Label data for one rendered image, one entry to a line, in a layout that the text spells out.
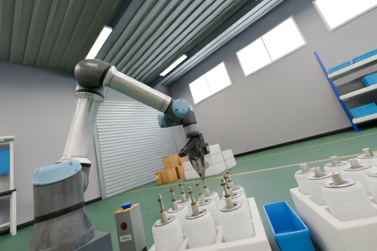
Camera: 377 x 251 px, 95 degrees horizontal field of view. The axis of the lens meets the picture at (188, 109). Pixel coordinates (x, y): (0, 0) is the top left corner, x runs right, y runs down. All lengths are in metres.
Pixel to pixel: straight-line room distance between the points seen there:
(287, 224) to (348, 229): 0.47
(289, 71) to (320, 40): 1.02
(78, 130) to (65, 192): 0.26
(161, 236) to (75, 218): 0.26
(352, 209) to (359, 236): 0.06
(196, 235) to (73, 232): 0.34
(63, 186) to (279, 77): 5.76
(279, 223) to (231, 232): 0.47
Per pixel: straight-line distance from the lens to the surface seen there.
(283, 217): 1.06
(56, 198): 0.62
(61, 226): 0.62
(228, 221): 0.62
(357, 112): 4.97
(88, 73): 0.76
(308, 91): 5.75
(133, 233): 0.81
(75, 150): 0.78
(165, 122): 0.83
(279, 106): 5.86
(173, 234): 0.69
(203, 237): 0.65
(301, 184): 0.88
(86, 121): 0.80
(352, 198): 0.65
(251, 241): 0.61
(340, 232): 0.63
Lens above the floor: 0.44
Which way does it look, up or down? 15 degrees up
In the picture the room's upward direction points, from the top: 16 degrees counter-clockwise
